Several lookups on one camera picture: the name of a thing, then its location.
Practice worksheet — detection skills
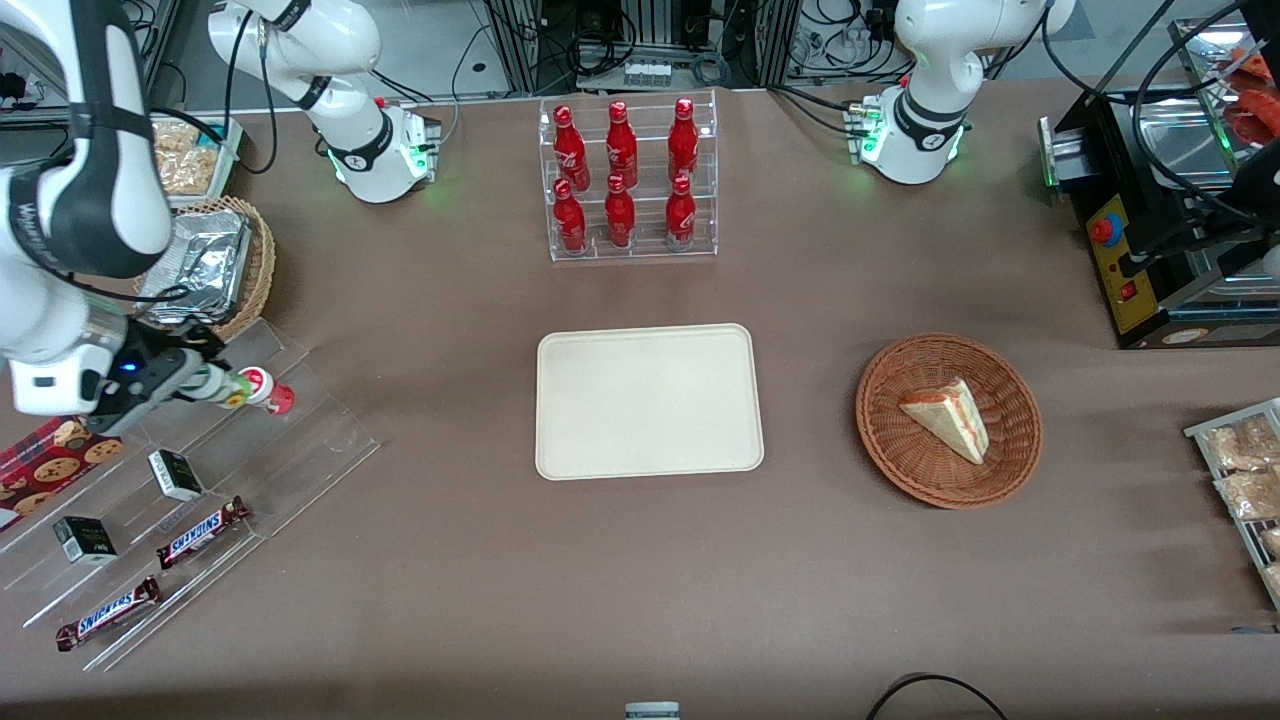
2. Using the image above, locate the wrapped triangle sandwich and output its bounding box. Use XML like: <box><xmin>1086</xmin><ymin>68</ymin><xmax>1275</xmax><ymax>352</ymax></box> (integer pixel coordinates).
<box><xmin>899</xmin><ymin>377</ymin><xmax>991</xmax><ymax>466</ymax></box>

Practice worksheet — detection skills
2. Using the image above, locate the brown wicker sandwich basket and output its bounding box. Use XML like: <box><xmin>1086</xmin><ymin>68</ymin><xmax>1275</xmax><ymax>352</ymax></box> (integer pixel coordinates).
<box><xmin>855</xmin><ymin>333</ymin><xmax>1044</xmax><ymax>510</ymax></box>

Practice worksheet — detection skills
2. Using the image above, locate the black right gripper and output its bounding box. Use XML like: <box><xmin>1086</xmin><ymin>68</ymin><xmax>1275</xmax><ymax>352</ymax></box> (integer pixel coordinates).
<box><xmin>85</xmin><ymin>318</ymin><xmax>247</xmax><ymax>437</ymax></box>

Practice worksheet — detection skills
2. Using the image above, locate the red cookie box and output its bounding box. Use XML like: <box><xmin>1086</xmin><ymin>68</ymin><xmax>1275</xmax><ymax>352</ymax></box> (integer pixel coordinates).
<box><xmin>0</xmin><ymin>416</ymin><xmax>125</xmax><ymax>526</ymax></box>

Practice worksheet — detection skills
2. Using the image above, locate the clear nut snack pack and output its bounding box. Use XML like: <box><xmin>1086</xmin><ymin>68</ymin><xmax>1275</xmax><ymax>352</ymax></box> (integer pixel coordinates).
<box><xmin>1213</xmin><ymin>468</ymin><xmax>1280</xmax><ymax>521</ymax></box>
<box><xmin>1203</xmin><ymin>415</ymin><xmax>1280</xmax><ymax>471</ymax></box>

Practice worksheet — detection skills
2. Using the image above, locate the red cola bottle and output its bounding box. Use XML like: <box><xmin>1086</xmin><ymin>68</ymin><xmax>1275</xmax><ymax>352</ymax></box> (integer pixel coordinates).
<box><xmin>553</xmin><ymin>104</ymin><xmax>591</xmax><ymax>191</ymax></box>
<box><xmin>665</xmin><ymin>175</ymin><xmax>697</xmax><ymax>251</ymax></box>
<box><xmin>553</xmin><ymin>178</ymin><xmax>588</xmax><ymax>253</ymax></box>
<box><xmin>606</xmin><ymin>100</ymin><xmax>639</xmax><ymax>189</ymax></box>
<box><xmin>604</xmin><ymin>174</ymin><xmax>636</xmax><ymax>249</ymax></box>
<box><xmin>668</xmin><ymin>97</ymin><xmax>699</xmax><ymax>186</ymax></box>

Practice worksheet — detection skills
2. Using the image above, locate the brown snickers bar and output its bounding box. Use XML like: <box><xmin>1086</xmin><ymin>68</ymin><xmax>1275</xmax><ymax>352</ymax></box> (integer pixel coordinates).
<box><xmin>55</xmin><ymin>576</ymin><xmax>163</xmax><ymax>653</ymax></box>
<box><xmin>155</xmin><ymin>496</ymin><xmax>251</xmax><ymax>571</ymax></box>

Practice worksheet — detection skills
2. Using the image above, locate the cream plastic tray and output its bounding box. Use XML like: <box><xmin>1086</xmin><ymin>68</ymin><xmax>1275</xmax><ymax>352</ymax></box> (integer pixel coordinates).
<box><xmin>535</xmin><ymin>323</ymin><xmax>766</xmax><ymax>482</ymax></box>

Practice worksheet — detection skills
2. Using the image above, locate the small black box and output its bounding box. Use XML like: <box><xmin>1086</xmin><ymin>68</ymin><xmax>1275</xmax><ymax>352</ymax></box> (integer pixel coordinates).
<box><xmin>148</xmin><ymin>449</ymin><xmax>205</xmax><ymax>503</ymax></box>
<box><xmin>52</xmin><ymin>516</ymin><xmax>119</xmax><ymax>566</ymax></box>

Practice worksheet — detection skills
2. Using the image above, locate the white snack bin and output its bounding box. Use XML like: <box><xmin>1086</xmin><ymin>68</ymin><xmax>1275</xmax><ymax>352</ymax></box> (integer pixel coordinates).
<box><xmin>150</xmin><ymin>115</ymin><xmax>246</xmax><ymax>209</ymax></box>

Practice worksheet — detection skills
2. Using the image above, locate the metal snack tray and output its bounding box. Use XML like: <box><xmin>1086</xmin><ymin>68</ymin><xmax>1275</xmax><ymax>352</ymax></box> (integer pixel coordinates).
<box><xmin>1184</xmin><ymin>398</ymin><xmax>1280</xmax><ymax>611</ymax></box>

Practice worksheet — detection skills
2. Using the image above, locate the black cable loop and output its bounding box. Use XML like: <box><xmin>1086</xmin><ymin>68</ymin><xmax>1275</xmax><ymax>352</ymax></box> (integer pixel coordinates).
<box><xmin>865</xmin><ymin>674</ymin><xmax>1011</xmax><ymax>720</ymax></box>

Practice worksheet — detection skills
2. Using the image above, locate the clear acrylic bottle rack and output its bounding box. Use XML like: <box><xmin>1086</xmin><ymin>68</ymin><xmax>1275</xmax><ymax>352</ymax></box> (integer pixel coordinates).
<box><xmin>538</xmin><ymin>88</ymin><xmax>719</xmax><ymax>263</ymax></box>

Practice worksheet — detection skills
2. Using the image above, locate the large clear cracker pack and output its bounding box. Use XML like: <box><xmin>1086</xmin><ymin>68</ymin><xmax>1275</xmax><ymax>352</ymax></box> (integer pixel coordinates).
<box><xmin>155</xmin><ymin>148</ymin><xmax>221</xmax><ymax>197</ymax></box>

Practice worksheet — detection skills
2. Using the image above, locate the clear acrylic stepped stand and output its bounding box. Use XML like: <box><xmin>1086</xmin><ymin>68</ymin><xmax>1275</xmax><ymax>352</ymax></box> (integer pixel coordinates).
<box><xmin>0</xmin><ymin>318</ymin><xmax>383</xmax><ymax>673</ymax></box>

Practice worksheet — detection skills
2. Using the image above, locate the silver foil packet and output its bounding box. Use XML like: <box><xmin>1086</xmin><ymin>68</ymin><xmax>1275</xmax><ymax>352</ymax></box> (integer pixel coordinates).
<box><xmin>135</xmin><ymin>210</ymin><xmax>253</xmax><ymax>327</ymax></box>

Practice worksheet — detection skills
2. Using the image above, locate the tan wicker basket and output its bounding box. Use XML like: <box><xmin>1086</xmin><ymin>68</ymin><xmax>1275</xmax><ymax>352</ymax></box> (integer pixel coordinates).
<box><xmin>133</xmin><ymin>196</ymin><xmax>277</xmax><ymax>346</ymax></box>

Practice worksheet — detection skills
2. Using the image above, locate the black machine with yellow panel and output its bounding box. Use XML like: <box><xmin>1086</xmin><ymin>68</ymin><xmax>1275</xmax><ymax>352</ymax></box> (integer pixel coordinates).
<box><xmin>1038</xmin><ymin>0</ymin><xmax>1280</xmax><ymax>351</ymax></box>

